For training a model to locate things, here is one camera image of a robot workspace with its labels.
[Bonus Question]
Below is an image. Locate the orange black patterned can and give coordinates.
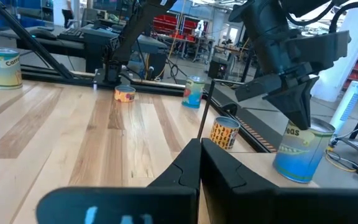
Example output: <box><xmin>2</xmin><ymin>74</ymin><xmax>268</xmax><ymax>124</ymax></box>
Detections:
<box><xmin>209</xmin><ymin>116</ymin><xmax>241</xmax><ymax>150</ymax></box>

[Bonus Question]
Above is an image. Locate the white pillar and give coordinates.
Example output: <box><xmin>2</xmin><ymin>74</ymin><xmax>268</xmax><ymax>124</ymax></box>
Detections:
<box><xmin>311</xmin><ymin>0</ymin><xmax>358</xmax><ymax>103</ymax></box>

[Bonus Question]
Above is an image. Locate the black keyboard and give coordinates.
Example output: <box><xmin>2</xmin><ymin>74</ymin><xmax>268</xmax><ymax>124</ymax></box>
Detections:
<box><xmin>57</xmin><ymin>27</ymin><xmax>85</xmax><ymax>42</ymax></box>

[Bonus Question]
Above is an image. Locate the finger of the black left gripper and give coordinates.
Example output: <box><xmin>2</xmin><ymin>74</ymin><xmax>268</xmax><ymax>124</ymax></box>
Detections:
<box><xmin>262</xmin><ymin>89</ymin><xmax>306</xmax><ymax>130</ymax></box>
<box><xmin>303</xmin><ymin>77</ymin><xmax>319</xmax><ymax>130</ymax></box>

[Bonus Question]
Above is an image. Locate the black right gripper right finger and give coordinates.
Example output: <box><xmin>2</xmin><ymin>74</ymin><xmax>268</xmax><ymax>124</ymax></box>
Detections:
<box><xmin>201</xmin><ymin>138</ymin><xmax>358</xmax><ymax>224</ymax></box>

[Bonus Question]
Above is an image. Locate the black clamp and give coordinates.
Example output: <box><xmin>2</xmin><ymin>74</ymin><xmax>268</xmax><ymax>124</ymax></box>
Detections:
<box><xmin>222</xmin><ymin>102</ymin><xmax>239</xmax><ymax>116</ymax></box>

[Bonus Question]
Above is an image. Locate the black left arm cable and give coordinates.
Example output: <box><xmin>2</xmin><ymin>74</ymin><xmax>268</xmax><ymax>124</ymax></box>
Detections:
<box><xmin>286</xmin><ymin>0</ymin><xmax>358</xmax><ymax>34</ymax></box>

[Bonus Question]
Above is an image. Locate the person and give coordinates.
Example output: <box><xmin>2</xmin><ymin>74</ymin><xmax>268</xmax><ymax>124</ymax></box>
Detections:
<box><xmin>61</xmin><ymin>0</ymin><xmax>75</xmax><ymax>29</ymax></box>

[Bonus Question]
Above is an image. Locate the black computer mouse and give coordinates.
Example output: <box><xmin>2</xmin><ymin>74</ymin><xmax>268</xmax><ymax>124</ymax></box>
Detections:
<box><xmin>29</xmin><ymin>27</ymin><xmax>58</xmax><ymax>40</ymax></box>

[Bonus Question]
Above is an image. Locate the tomatoes label can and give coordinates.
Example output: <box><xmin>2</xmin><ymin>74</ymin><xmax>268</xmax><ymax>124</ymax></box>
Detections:
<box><xmin>181</xmin><ymin>75</ymin><xmax>206</xmax><ymax>109</ymax></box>

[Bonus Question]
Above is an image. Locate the black box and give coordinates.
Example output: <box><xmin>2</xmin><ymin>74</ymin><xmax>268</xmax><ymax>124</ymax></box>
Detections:
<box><xmin>208</xmin><ymin>57</ymin><xmax>229</xmax><ymax>80</ymax></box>

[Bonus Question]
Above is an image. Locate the carrots label can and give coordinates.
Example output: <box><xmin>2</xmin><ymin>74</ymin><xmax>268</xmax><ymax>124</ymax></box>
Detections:
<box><xmin>0</xmin><ymin>46</ymin><xmax>23</xmax><ymax>90</ymax></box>

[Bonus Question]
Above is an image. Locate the small yellow orange can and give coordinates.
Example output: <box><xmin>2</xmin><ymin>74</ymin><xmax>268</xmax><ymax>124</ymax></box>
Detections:
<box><xmin>114</xmin><ymin>85</ymin><xmax>137</xmax><ymax>103</ymax></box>

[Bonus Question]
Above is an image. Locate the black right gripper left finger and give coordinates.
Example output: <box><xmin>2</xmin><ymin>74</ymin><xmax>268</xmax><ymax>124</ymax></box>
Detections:
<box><xmin>35</xmin><ymin>138</ymin><xmax>202</xmax><ymax>224</ymax></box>

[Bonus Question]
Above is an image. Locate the black orange striped floor mat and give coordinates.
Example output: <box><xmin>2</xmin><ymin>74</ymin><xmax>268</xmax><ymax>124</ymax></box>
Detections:
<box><xmin>211</xmin><ymin>82</ymin><xmax>278</xmax><ymax>154</ymax></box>

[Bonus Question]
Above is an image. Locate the white tower fan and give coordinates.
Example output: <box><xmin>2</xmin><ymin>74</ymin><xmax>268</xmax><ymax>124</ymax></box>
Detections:
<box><xmin>329</xmin><ymin>80</ymin><xmax>358</xmax><ymax>135</ymax></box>

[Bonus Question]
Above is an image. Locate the peas label can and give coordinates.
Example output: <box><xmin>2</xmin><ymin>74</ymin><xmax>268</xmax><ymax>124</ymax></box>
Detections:
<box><xmin>272</xmin><ymin>117</ymin><xmax>336</xmax><ymax>184</ymax></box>

